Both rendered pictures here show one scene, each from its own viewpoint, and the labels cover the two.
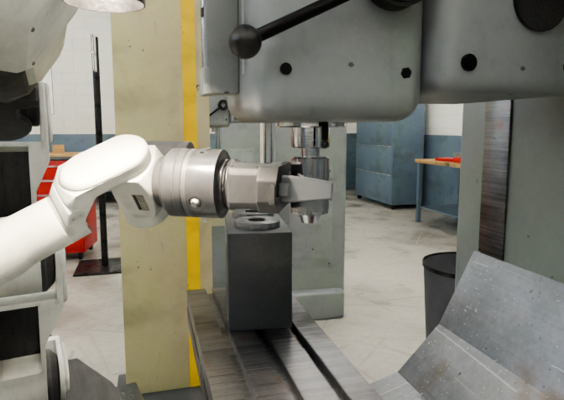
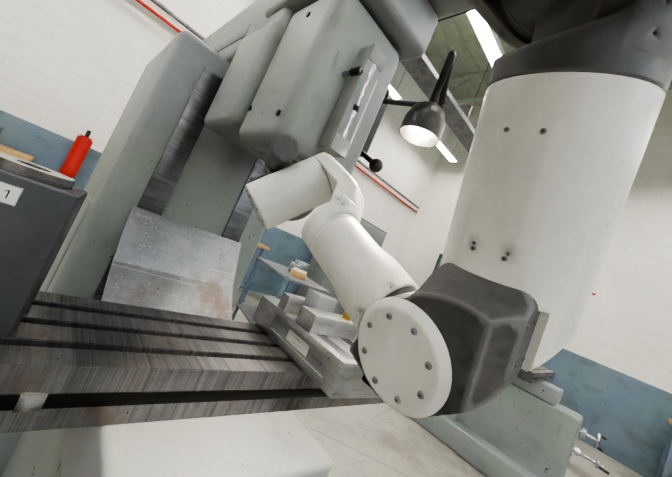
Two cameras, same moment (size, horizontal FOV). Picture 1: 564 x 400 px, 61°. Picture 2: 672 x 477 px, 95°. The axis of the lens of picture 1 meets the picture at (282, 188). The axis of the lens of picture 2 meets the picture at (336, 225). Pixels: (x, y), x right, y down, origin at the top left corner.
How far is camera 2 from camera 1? 0.97 m
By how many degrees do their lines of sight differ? 117
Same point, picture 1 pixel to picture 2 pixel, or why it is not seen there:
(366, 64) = not seen: hidden behind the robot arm
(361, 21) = not seen: hidden behind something
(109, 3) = (409, 121)
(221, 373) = (145, 360)
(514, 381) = (191, 281)
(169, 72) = not seen: outside the picture
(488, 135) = (176, 138)
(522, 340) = (189, 260)
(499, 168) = (178, 162)
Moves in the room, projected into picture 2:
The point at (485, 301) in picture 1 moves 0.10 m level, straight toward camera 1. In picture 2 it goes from (155, 241) to (191, 256)
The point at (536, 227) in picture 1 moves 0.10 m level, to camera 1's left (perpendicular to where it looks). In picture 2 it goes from (194, 201) to (195, 203)
